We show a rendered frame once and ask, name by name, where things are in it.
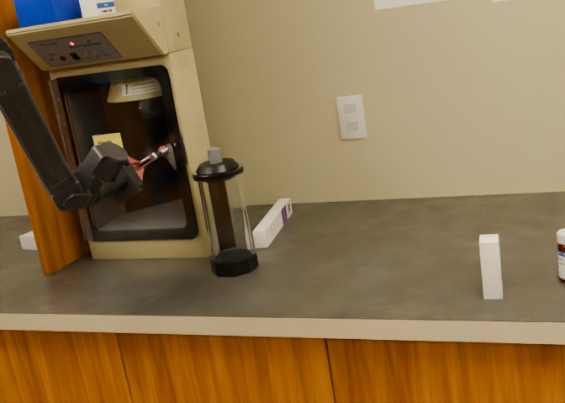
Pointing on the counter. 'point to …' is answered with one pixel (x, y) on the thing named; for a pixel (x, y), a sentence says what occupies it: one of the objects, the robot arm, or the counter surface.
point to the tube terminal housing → (173, 63)
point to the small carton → (96, 0)
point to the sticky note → (108, 139)
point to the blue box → (45, 1)
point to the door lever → (151, 158)
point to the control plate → (45, 49)
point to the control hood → (143, 28)
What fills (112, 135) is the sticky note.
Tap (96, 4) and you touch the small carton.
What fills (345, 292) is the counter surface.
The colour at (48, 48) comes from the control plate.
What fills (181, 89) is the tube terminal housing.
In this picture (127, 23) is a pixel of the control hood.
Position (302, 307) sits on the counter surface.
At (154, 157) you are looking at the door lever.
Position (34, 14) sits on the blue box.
